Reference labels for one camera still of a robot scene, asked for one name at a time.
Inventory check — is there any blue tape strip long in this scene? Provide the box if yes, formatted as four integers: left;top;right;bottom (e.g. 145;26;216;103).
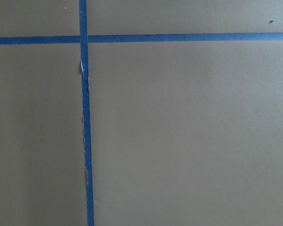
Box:
79;0;95;226

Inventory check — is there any blue tape strip short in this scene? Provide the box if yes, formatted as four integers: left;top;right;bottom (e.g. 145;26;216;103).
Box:
0;32;283;45

